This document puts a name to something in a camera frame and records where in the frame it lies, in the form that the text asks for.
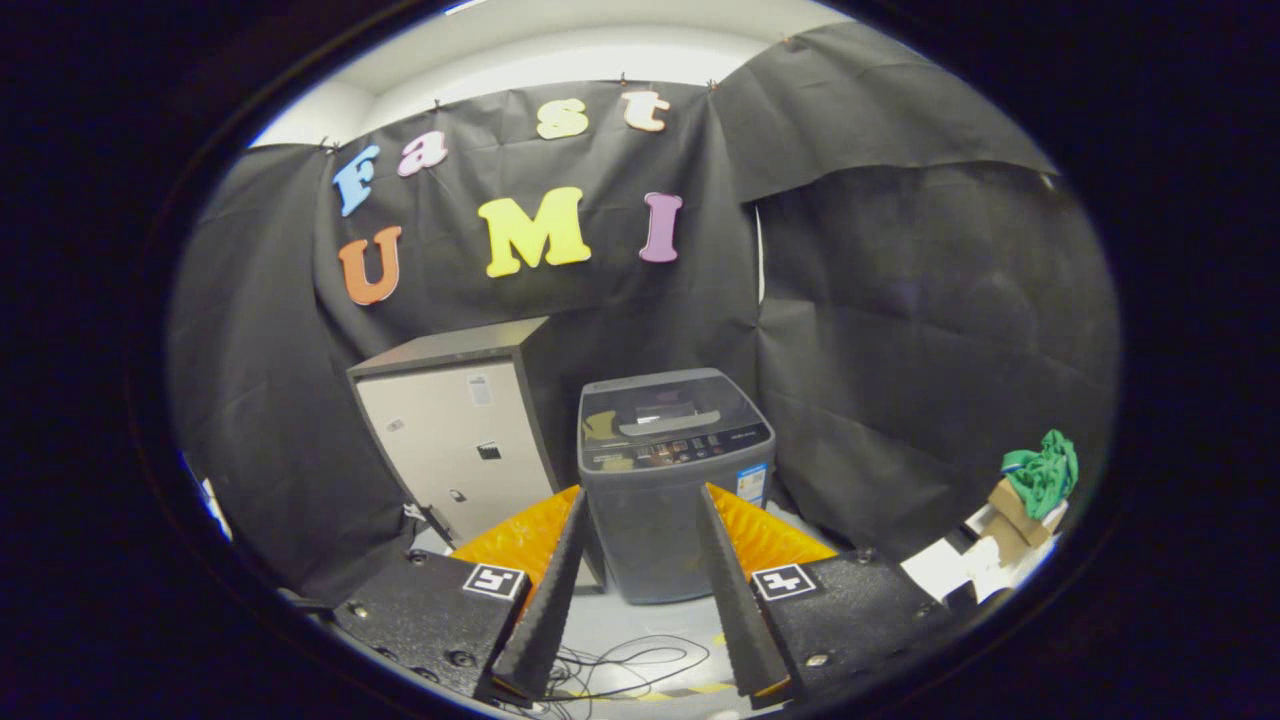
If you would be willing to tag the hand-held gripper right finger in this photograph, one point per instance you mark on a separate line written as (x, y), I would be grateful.
(735, 620)

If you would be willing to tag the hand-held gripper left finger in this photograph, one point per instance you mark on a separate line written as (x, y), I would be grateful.
(545, 620)

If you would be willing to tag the grey washing machine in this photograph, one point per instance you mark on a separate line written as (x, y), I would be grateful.
(650, 520)

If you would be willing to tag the dark washing machine lid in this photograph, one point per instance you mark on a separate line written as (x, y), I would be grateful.
(650, 400)

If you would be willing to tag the grey cabinet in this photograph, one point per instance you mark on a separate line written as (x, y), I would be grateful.
(450, 440)

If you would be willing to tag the white paper sheets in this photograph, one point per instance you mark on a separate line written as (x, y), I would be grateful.
(940, 570)

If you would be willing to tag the brown cardboard box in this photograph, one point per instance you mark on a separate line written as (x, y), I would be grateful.
(1015, 510)

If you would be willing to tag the black backdrop cloth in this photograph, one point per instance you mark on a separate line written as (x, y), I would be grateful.
(900, 330)

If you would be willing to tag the green cloth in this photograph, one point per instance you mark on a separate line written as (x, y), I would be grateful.
(1045, 475)

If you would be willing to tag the white and blue object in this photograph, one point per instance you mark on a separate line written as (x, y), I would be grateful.
(212, 505)

